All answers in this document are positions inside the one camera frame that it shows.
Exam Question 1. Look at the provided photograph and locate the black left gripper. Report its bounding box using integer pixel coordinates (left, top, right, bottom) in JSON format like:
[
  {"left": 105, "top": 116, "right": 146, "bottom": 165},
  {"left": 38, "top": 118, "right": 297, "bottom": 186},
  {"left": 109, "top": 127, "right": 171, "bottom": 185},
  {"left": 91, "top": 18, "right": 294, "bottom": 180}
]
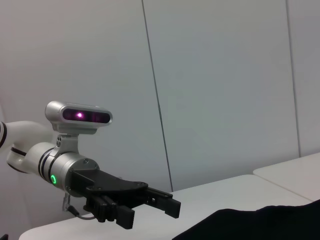
[{"left": 69, "top": 168, "right": 182, "bottom": 230}]

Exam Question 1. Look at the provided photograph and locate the black t-shirt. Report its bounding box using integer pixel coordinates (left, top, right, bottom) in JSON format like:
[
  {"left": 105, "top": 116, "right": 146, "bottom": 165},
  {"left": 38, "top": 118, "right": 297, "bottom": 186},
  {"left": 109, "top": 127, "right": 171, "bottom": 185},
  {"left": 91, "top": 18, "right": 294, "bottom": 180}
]
[{"left": 171, "top": 199, "right": 320, "bottom": 240}]

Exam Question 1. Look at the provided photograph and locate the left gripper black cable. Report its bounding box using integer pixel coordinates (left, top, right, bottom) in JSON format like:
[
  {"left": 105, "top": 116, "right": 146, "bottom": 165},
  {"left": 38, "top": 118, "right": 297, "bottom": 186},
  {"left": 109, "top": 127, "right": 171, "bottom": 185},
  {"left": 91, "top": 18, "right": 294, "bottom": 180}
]
[{"left": 61, "top": 192, "right": 98, "bottom": 221}]

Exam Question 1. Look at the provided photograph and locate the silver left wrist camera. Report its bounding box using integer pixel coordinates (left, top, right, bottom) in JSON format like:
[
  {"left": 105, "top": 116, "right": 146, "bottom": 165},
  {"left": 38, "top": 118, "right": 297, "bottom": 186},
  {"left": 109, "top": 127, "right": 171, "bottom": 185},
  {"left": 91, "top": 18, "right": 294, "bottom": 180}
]
[{"left": 44, "top": 100, "right": 113, "bottom": 154}]

